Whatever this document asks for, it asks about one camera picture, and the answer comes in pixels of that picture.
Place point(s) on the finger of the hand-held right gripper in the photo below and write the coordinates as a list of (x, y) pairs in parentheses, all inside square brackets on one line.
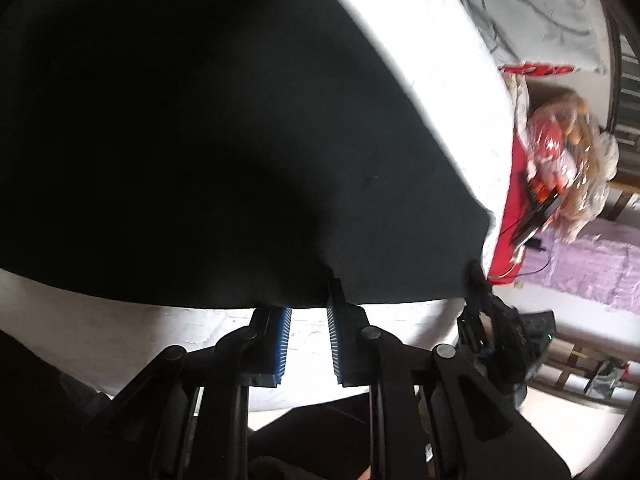
[(475, 277)]

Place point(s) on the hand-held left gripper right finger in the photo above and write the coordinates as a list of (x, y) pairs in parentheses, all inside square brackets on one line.
[(335, 347)]

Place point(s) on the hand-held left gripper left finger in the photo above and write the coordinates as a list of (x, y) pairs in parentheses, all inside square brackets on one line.
[(281, 345)]

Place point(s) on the black pants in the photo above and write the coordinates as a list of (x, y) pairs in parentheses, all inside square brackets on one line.
[(200, 135)]

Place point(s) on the red patterned sheet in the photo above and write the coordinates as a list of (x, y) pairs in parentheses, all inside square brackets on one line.
[(510, 210)]

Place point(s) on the person's dark clothing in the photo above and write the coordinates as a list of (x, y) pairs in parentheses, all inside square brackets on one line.
[(310, 430)]

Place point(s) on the black orange device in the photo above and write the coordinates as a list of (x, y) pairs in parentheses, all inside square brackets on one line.
[(540, 210)]

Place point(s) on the purple blanket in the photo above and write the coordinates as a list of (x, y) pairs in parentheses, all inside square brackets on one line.
[(590, 265)]

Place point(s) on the clear plastic bag red contents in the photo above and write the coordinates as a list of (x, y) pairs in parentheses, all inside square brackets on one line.
[(547, 145)]

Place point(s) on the white quilted bed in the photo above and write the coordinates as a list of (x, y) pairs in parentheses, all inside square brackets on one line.
[(440, 60)]

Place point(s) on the grey floral pillow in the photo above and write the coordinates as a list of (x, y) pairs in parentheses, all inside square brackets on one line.
[(540, 15)]

